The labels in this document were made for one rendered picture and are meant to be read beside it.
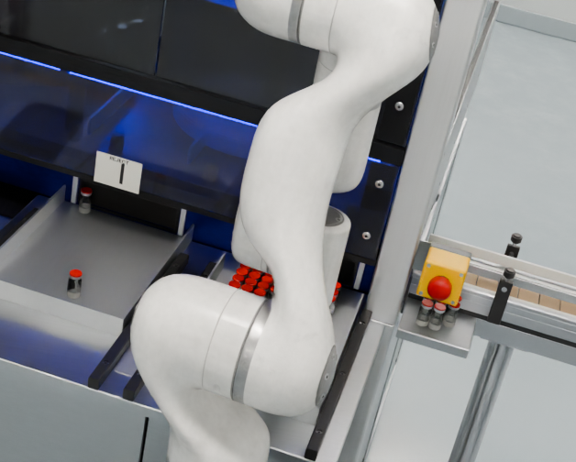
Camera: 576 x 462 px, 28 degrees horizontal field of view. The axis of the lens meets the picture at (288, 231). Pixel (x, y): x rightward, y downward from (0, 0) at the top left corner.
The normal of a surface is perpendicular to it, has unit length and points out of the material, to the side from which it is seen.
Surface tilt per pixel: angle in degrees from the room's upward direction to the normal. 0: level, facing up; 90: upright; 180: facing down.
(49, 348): 0
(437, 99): 90
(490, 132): 0
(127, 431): 90
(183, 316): 42
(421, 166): 90
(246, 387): 95
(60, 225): 0
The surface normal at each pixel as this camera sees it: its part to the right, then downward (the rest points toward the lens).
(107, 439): -0.26, 0.45
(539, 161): 0.18, -0.85
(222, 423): 0.44, -0.51
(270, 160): -0.51, -0.02
